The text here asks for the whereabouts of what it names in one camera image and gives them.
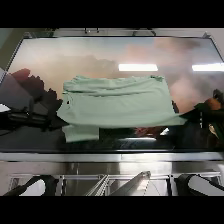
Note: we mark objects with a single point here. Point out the mint green T-shirt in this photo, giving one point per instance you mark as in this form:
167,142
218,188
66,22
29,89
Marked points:
116,106

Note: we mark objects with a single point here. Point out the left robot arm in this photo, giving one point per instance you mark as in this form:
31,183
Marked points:
28,119

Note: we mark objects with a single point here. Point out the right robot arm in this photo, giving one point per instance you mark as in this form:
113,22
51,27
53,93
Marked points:
204,185

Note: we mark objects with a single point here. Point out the silver frame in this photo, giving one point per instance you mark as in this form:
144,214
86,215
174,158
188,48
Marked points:
100,158

